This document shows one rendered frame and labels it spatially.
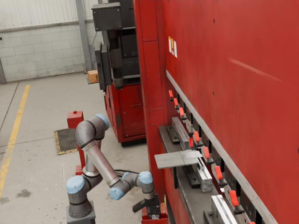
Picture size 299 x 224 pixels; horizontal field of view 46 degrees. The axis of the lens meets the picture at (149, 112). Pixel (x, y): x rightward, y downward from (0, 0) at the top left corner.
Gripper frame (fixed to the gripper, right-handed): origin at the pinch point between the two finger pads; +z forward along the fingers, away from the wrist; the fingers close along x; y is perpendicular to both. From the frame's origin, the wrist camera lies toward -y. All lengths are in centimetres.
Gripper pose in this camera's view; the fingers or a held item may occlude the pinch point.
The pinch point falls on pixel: (151, 223)
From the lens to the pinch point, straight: 223.5
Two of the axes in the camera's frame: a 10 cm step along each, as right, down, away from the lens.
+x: -0.2, -3.6, 9.3
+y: 9.9, -1.7, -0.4
